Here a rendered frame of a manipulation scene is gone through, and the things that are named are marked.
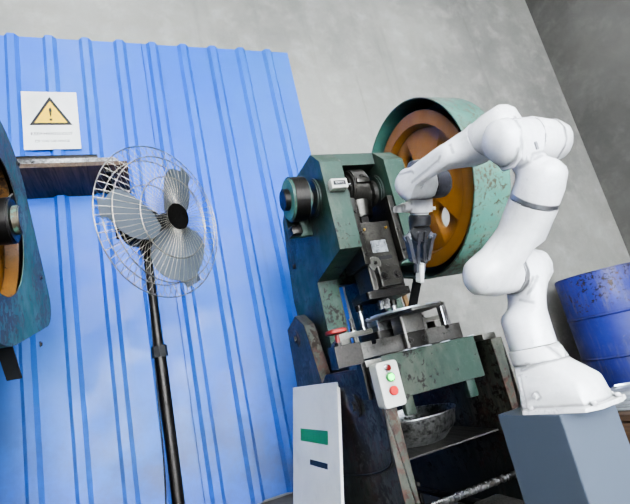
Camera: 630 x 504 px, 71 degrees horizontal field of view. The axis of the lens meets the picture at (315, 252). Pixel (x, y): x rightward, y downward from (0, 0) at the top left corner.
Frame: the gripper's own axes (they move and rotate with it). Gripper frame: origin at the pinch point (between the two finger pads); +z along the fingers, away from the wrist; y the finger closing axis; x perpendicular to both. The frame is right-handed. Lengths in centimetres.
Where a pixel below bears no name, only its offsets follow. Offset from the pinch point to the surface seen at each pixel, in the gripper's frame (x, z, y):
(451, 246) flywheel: 23.3, -3.5, 33.2
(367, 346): 5.7, 25.5, -18.5
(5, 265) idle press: 72, -7, -137
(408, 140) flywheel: 58, -51, 36
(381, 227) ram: 30.7, -13.4, 3.4
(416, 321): 4.9, 19.4, 1.9
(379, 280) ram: 19.6, 5.9, -4.7
